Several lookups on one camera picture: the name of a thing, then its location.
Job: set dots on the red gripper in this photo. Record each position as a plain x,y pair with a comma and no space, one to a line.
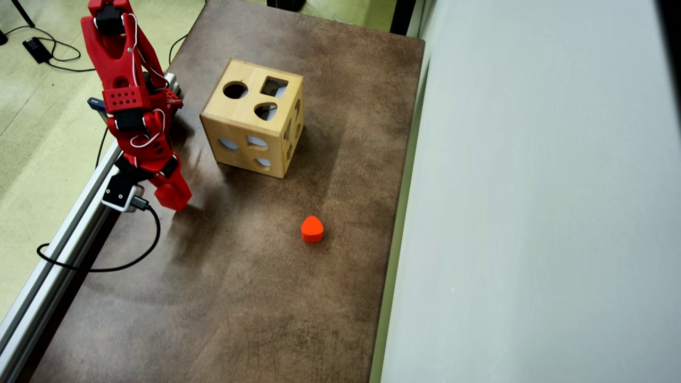
171,192

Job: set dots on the red wooden cube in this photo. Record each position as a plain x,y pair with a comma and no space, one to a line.
175,202

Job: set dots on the red robot arm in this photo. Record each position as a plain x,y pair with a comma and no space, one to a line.
114,58

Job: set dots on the wooden shape sorter box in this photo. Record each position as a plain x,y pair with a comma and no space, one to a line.
250,127

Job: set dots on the black box object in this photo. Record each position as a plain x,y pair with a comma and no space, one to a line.
286,4

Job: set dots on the blue clamp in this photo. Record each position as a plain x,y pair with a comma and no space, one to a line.
97,104

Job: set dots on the orange rounded wooden block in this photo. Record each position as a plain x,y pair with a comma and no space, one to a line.
312,230

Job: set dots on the black power adapter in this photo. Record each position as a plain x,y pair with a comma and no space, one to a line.
37,49

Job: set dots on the black stand leg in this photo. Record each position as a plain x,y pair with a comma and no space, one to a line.
22,13

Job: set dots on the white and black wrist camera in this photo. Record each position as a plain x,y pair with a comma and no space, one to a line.
120,192

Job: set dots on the aluminium profile rail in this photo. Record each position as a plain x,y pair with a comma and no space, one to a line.
32,308

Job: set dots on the dark vertical post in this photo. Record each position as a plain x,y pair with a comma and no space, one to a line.
403,16

